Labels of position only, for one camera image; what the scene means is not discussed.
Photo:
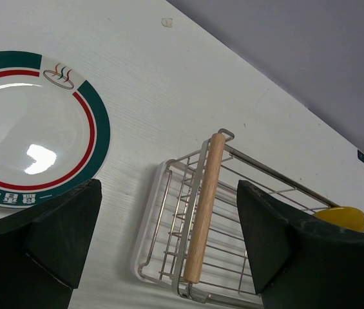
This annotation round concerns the metal wire dish rack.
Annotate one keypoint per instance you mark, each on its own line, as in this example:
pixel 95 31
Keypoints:
pixel 209 263

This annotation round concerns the white drip tray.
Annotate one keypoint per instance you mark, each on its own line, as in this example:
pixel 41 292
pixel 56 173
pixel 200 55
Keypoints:
pixel 153 238

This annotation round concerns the green red rimmed plate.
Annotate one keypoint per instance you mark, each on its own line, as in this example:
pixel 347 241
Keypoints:
pixel 54 129

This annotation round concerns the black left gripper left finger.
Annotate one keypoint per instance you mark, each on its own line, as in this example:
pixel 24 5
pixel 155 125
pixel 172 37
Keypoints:
pixel 43 249

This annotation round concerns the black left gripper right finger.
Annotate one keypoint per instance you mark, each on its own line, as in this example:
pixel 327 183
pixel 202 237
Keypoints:
pixel 297 260

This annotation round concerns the yellow plate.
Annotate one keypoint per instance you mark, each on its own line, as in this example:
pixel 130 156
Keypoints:
pixel 346 217

